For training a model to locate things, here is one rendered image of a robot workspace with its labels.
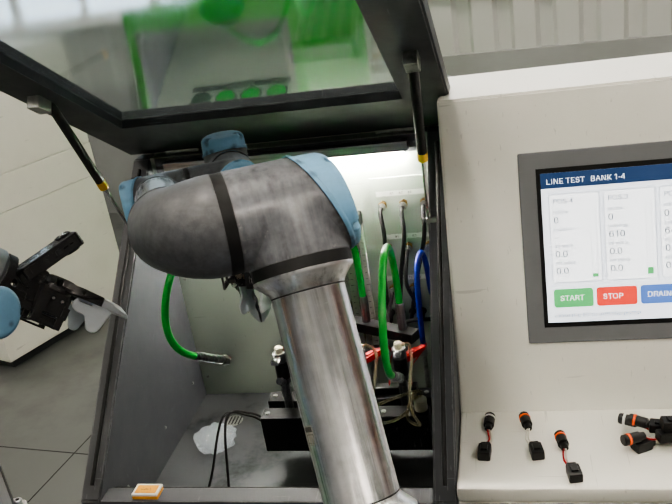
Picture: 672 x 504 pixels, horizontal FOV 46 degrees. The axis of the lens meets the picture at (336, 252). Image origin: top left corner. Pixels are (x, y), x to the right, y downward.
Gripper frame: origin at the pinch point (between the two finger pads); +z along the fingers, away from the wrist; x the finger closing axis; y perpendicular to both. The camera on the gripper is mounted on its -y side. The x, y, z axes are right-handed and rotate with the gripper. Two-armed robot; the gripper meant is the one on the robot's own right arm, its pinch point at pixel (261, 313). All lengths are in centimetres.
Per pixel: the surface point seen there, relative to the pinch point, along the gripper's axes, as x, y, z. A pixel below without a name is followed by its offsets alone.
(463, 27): 25, -399, 5
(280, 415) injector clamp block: -0.7, -1.1, 23.6
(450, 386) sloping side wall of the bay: 34.5, 6.3, 13.1
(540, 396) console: 50, -2, 21
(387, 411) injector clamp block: 21.0, -1.8, 23.6
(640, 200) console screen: 69, -10, -14
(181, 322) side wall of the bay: -30.9, -28.9, 16.0
